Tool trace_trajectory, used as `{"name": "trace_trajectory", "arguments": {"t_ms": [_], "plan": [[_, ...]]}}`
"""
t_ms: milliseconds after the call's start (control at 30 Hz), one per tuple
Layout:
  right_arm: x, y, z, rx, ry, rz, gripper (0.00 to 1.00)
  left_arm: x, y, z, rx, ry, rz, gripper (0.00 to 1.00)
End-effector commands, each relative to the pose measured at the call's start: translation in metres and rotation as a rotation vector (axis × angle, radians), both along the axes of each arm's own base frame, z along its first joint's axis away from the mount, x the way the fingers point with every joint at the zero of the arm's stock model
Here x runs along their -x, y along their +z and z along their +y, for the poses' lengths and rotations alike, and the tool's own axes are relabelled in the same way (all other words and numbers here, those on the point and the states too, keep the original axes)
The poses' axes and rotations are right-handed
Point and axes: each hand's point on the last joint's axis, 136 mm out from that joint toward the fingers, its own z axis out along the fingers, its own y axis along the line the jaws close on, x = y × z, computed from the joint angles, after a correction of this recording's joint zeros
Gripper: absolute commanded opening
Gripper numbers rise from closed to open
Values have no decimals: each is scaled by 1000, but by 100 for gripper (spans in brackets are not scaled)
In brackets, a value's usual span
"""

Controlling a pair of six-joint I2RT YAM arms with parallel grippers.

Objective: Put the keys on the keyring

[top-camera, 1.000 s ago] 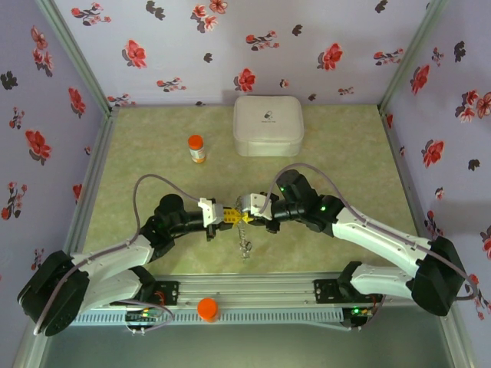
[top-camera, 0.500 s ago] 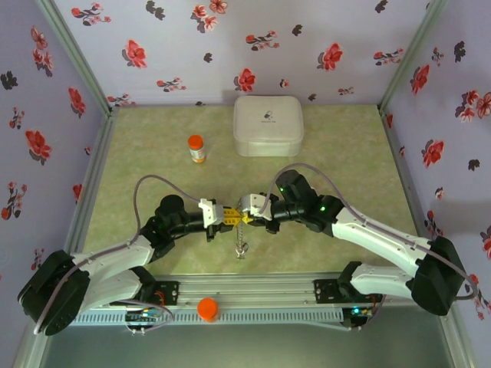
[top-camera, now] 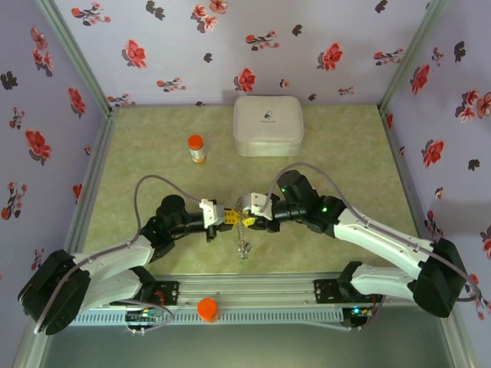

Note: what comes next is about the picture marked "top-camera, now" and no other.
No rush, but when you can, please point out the keyring bunch with coloured tags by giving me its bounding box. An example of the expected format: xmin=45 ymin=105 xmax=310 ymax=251
xmin=233 ymin=195 xmax=255 ymax=266

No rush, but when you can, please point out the orange capped pill bottle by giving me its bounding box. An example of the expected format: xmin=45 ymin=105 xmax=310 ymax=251
xmin=187 ymin=134 xmax=207 ymax=165

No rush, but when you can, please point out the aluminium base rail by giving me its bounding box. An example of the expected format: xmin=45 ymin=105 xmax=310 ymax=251
xmin=151 ymin=272 xmax=388 ymax=309

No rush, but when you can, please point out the aluminium frame post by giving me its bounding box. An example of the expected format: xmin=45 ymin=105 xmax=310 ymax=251
xmin=377 ymin=0 xmax=450 ymax=116
xmin=34 ymin=0 xmax=120 ymax=116

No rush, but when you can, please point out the thin grey looped cable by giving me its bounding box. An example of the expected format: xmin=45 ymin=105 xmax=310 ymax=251
xmin=123 ymin=297 xmax=178 ymax=337

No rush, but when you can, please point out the small circuit board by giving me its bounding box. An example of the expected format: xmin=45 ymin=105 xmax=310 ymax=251
xmin=125 ymin=309 xmax=162 ymax=325
xmin=349 ymin=305 xmax=375 ymax=321

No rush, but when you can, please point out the orange plastic cylinder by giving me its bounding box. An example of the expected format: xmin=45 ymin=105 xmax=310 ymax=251
xmin=196 ymin=297 xmax=219 ymax=324

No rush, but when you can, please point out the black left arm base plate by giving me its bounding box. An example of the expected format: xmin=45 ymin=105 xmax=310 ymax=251
xmin=130 ymin=281 xmax=180 ymax=308

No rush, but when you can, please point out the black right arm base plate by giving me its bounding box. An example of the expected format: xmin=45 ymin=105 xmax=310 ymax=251
xmin=313 ymin=278 xmax=384 ymax=306

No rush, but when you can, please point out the grey left arm cable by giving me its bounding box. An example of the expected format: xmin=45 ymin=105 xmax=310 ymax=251
xmin=34 ymin=174 xmax=204 ymax=334

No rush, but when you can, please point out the white zipped medicine pouch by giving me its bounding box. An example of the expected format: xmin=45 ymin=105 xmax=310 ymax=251
xmin=232 ymin=94 xmax=305 ymax=158

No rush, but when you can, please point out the grey slotted cable duct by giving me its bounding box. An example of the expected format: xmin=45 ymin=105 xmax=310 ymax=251
xmin=72 ymin=307 xmax=344 ymax=327

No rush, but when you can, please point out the aluminium frame side rail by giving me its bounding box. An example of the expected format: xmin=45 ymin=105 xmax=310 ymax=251
xmin=377 ymin=105 xmax=438 ymax=246
xmin=63 ymin=107 xmax=120 ymax=250

